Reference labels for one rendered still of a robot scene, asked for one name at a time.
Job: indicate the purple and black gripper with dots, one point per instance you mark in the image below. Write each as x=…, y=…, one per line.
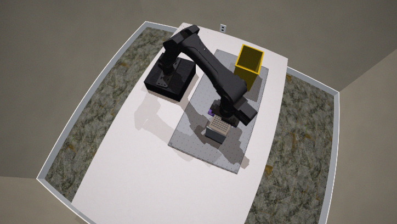
x=226, y=116

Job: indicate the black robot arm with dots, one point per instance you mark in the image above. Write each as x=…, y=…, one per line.
x=230, y=87

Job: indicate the yellow open-top bin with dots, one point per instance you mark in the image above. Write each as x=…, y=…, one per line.
x=250, y=59

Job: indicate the white well plate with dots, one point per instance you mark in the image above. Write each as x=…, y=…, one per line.
x=218, y=125

